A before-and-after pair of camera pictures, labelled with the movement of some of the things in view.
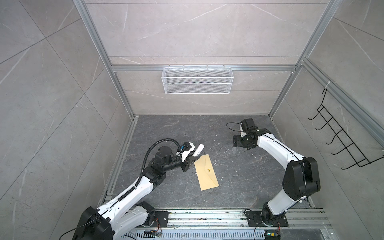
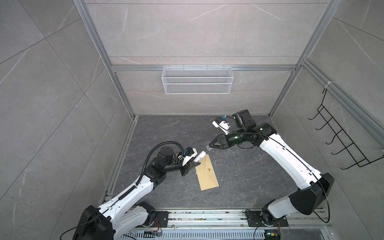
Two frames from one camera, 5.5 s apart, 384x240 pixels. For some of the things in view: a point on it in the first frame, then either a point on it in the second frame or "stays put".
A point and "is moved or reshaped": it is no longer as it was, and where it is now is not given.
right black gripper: (236, 141) → (223, 142)
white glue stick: (199, 149) is moved or reshaped
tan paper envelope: (207, 177) stays put
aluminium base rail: (298, 219) stays put
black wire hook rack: (349, 147) stays put
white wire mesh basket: (197, 80) stays put
